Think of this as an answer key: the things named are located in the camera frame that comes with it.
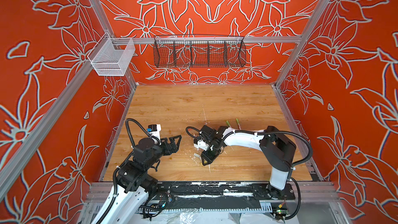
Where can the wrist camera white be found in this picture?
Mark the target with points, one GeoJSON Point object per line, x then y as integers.
{"type": "Point", "coordinates": [154, 133]}
{"type": "Point", "coordinates": [200, 144]}

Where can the black wire basket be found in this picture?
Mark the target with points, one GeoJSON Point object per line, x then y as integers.
{"type": "Point", "coordinates": [199, 51]}

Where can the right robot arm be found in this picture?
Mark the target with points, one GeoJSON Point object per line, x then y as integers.
{"type": "Point", "coordinates": [278, 149]}

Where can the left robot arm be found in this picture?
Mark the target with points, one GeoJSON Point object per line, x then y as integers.
{"type": "Point", "coordinates": [133, 188]}

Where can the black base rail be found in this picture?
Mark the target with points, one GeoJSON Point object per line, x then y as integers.
{"type": "Point", "coordinates": [258, 190]}

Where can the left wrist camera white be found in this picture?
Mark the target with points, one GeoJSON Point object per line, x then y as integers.
{"type": "Point", "coordinates": [154, 133]}

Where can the clear plastic bin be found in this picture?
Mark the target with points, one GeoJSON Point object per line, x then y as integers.
{"type": "Point", "coordinates": [112, 56]}

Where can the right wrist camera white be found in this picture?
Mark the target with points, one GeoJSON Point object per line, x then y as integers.
{"type": "Point", "coordinates": [200, 144]}

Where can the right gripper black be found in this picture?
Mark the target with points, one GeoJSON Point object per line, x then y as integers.
{"type": "Point", "coordinates": [206, 160]}

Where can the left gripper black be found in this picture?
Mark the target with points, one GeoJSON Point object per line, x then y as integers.
{"type": "Point", "coordinates": [174, 147]}

